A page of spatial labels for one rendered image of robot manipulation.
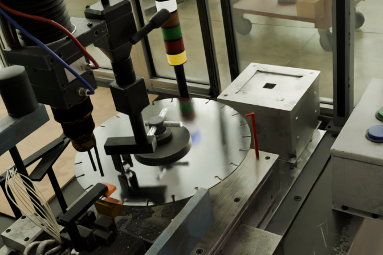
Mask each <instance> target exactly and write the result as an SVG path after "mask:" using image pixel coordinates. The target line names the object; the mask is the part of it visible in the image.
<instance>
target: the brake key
mask: <svg viewBox="0 0 383 255"><path fill-rule="evenodd" d="M368 136H369V137H371V138H372V139H375V140H383V125H374V126H372V127H370V128H369V130H368Z"/></svg>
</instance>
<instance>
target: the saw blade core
mask: <svg viewBox="0 0 383 255"><path fill-rule="evenodd" d="M190 100H191V101H190ZM189 101H190V102H189ZM207 103H208V104H207ZM163 108H167V110H168V111H167V112H166V115H165V116H164V120H165V121H173V122H182V125H183V126H184V127H186V128H187V129H188V130H189V132H190V136H191V143H190V146H189V147H188V149H187V150H186V151H185V152H184V153H182V154H181V155H179V156H177V157H175V158H173V159H171V160H168V161H164V162H145V161H141V160H139V159H138V158H136V157H135V156H134V154H131V158H132V162H133V167H131V168H130V169H129V170H128V171H127V172H126V173H124V174H122V173H120V172H118V171H116V170H115V167H114V164H113V161H112V157H111V155H106V153H105V150H104V144H105V142H106V140H107V138H108V137H128V136H134V135H133V131H132V127H131V123H130V120H129V116H128V115H126V114H123V113H119V114H117V115H116V116H117V117H118V118H117V117H116V116H113V117H112V118H110V119H108V120H106V121H105V122H103V123H102V124H101V125H100V126H98V127H97V128H96V129H95V130H94V131H93V133H94V135H95V138H96V144H97V150H98V153H99V158H100V162H101V166H102V169H103V173H104V176H103V177H101V174H100V170H99V167H98V164H97V160H96V155H95V151H94V148H92V149H91V150H90V151H91V154H92V157H93V160H94V163H95V166H96V169H97V171H94V170H93V167H92V164H91V161H90V158H89V155H88V152H87V151H86V152H78V151H77V153H76V156H75V160H74V172H75V176H76V178H77V181H78V182H79V184H80V185H81V187H82V188H83V189H84V190H85V191H86V192H88V191H89V190H90V189H91V188H92V187H91V186H93V187H94V186H95V185H96V184H97V183H98V182H99V183H101V182H105V183H109V184H112V185H114V186H116V188H117V190H116V191H115V192H114V193H113V194H112V195H111V196H110V197H109V198H105V197H103V196H101V197H100V198H99V200H103V199H106V200H105V202H107V203H111V204H115V205H122V204H123V203H124V204H123V206H127V207H146V206H147V203H148V202H147V200H150V201H149V203H148V207H151V206H157V205H164V204H170V203H173V198H172V196H174V199H175V202H178V201H181V200H185V199H188V198H191V197H193V196H194V194H195V193H196V192H197V190H195V189H196V188H197V189H200V187H202V188H206V189H208V190H209V189H211V188H213V187H214V186H216V185H218V184H219V183H220V182H221V181H220V180H222V181H224V180H225V179H226V178H227V177H229V176H230V175H231V174H232V173H233V172H234V171H235V170H236V169H237V168H238V167H239V166H240V165H241V163H242V162H243V160H244V159H245V157H246V155H247V153H248V151H249V148H250V143H251V133H250V128H249V126H248V124H247V122H246V120H245V119H244V118H243V117H242V116H241V115H240V114H239V113H238V112H237V111H236V110H234V109H233V110H231V111H229V112H226V111H227V110H229V109H231V107H229V106H226V105H225V104H222V103H220V102H216V101H212V100H207V99H202V98H174V99H173V102H172V99H171V98H169V99H164V100H158V101H154V105H153V104H152V102H150V105H148V106H147V107H146V108H144V109H143V111H142V116H143V119H144V121H149V119H150V118H152V117H154V116H158V115H159V114H160V112H161V111H162V109H163ZM221 108H222V109H221ZM240 125H242V126H240ZM243 137H245V138H243ZM240 150H241V151H240ZM80 163H81V164H80ZM231 164H233V165H231ZM83 175H84V176H83ZM216 177H218V179H217V178H216ZM219 179H220V180H219ZM125 199H127V200H126V201H124V200H125Z"/></svg>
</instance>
